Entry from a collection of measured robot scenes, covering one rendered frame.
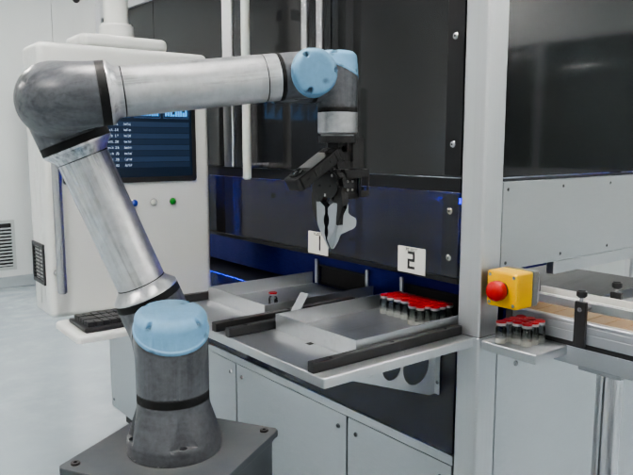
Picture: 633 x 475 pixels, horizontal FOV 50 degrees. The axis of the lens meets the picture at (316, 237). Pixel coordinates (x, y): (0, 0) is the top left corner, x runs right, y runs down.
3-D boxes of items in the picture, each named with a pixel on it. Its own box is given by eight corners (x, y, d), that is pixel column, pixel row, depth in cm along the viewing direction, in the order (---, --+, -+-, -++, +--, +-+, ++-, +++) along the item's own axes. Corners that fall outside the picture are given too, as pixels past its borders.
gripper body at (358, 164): (370, 200, 129) (370, 136, 127) (335, 202, 123) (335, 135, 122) (344, 197, 134) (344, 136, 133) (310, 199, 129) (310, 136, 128)
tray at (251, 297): (312, 283, 196) (312, 270, 196) (373, 299, 176) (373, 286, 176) (208, 300, 176) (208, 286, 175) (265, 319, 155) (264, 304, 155)
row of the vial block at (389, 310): (383, 311, 162) (384, 292, 162) (442, 327, 149) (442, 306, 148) (377, 313, 161) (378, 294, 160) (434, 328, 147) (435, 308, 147)
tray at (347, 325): (386, 305, 169) (386, 292, 168) (470, 328, 149) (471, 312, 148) (275, 329, 147) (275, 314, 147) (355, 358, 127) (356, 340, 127)
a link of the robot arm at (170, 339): (137, 406, 102) (134, 319, 100) (131, 377, 114) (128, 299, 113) (217, 397, 106) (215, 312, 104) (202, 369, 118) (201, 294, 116)
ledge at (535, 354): (521, 336, 148) (521, 329, 148) (575, 351, 138) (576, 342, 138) (480, 349, 140) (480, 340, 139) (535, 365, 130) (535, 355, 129)
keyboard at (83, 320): (202, 302, 206) (202, 294, 205) (225, 310, 194) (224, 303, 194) (68, 322, 182) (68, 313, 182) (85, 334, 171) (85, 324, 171)
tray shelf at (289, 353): (301, 286, 200) (301, 280, 200) (495, 339, 146) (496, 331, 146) (150, 311, 171) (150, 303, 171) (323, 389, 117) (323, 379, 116)
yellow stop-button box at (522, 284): (507, 299, 141) (509, 265, 140) (537, 305, 136) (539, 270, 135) (484, 304, 137) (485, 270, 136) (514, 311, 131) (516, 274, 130)
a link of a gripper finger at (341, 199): (348, 225, 125) (348, 177, 124) (342, 226, 124) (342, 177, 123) (332, 222, 129) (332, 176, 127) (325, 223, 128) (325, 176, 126)
